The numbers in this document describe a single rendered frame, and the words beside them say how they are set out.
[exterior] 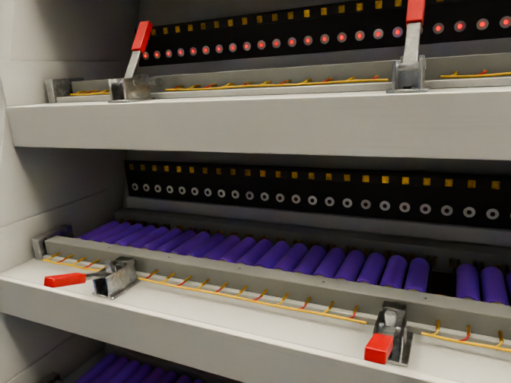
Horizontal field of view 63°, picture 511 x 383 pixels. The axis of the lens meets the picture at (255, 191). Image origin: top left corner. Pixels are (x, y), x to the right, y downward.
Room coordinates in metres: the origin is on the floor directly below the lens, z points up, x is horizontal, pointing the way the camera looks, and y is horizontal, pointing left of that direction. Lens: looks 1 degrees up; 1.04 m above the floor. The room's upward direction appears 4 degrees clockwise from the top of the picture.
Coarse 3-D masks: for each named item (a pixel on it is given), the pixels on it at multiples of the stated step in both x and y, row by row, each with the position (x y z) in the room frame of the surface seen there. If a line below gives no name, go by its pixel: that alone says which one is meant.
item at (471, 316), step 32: (64, 256) 0.49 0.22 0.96; (96, 256) 0.47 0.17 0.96; (128, 256) 0.44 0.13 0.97; (160, 256) 0.43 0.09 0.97; (192, 288) 0.39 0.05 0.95; (256, 288) 0.38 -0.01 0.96; (288, 288) 0.37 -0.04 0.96; (320, 288) 0.35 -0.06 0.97; (352, 288) 0.35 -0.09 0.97; (384, 288) 0.35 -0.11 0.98; (352, 320) 0.33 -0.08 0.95; (416, 320) 0.33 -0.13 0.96; (448, 320) 0.32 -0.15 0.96; (480, 320) 0.31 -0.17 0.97
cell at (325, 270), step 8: (336, 248) 0.44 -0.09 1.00; (328, 256) 0.42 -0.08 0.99; (336, 256) 0.42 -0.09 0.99; (344, 256) 0.44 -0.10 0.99; (320, 264) 0.41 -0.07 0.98; (328, 264) 0.40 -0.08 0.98; (336, 264) 0.41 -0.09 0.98; (320, 272) 0.39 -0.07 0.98; (328, 272) 0.39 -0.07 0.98; (336, 272) 0.41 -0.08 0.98
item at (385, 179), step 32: (128, 160) 0.59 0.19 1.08; (160, 192) 0.58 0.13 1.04; (256, 192) 0.52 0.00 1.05; (288, 192) 0.50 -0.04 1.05; (320, 192) 0.48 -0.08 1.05; (352, 192) 0.47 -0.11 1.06; (384, 192) 0.45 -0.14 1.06; (416, 192) 0.44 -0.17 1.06; (448, 192) 0.42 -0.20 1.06; (480, 192) 0.41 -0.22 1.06; (480, 224) 0.42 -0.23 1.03
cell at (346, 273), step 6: (354, 252) 0.42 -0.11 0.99; (360, 252) 0.43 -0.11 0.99; (348, 258) 0.41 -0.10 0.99; (354, 258) 0.41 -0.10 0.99; (360, 258) 0.42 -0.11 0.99; (342, 264) 0.40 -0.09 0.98; (348, 264) 0.40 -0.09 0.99; (354, 264) 0.40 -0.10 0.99; (360, 264) 0.41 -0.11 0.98; (342, 270) 0.39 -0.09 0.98; (348, 270) 0.39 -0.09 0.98; (354, 270) 0.39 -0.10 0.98; (336, 276) 0.38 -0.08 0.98; (342, 276) 0.38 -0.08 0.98; (348, 276) 0.38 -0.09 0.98; (354, 276) 0.39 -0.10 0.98
